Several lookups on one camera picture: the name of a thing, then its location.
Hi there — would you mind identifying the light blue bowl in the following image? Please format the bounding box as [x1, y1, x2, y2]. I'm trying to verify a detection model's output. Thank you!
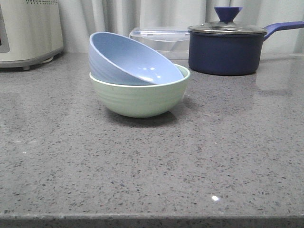
[89, 32, 183, 86]

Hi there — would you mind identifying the white curtain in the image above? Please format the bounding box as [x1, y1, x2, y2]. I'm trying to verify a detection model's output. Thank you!
[58, 0, 304, 53]

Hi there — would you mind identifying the white kitchen appliance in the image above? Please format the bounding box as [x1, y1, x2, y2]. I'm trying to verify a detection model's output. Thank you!
[0, 0, 64, 69]

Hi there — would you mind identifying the light green bowl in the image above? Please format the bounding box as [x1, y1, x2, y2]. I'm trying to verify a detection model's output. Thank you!
[89, 64, 190, 118]

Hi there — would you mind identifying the clear plastic food container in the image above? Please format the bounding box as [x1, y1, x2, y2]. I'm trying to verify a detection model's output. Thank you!
[129, 27, 190, 60]

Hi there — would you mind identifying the dark blue saucepan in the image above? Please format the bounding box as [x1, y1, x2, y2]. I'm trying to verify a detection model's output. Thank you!
[188, 21, 304, 76]

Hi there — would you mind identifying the glass lid blue knob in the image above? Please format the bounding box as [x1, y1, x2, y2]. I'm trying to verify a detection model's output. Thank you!
[188, 6, 266, 35]

